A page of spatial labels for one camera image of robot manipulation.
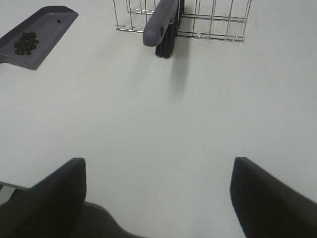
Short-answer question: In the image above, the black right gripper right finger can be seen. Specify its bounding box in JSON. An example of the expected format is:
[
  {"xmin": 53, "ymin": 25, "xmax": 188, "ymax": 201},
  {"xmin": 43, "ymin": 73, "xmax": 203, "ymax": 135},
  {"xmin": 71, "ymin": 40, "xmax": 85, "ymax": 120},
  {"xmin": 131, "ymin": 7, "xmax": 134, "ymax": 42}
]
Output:
[{"xmin": 229, "ymin": 157, "xmax": 317, "ymax": 238}]

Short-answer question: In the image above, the pile of coffee beans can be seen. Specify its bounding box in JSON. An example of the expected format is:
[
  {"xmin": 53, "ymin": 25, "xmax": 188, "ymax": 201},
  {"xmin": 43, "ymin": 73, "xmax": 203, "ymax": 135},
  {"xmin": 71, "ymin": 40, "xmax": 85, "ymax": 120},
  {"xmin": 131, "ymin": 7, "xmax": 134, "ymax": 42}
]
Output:
[{"xmin": 14, "ymin": 31, "xmax": 39, "ymax": 56}]

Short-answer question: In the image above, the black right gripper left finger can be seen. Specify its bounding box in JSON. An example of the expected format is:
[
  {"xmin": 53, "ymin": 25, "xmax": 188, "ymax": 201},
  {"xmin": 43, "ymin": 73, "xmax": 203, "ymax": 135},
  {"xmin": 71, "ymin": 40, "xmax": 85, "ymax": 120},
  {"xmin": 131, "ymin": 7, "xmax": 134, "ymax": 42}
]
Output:
[{"xmin": 0, "ymin": 158, "xmax": 87, "ymax": 238}]

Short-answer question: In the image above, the chrome wire dish rack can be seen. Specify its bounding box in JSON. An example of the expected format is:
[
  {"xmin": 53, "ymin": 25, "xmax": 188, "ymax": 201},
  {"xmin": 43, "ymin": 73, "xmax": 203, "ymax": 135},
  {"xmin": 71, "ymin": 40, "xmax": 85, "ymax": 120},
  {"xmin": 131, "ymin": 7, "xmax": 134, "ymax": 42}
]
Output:
[{"xmin": 113, "ymin": 0, "xmax": 252, "ymax": 42}]

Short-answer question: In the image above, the grey plastic dustpan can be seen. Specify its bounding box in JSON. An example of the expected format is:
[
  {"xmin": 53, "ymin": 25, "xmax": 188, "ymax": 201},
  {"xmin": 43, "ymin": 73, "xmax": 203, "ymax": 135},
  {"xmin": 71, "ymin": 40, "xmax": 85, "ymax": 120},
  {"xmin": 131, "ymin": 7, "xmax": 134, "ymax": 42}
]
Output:
[{"xmin": 0, "ymin": 5, "xmax": 78, "ymax": 70}]

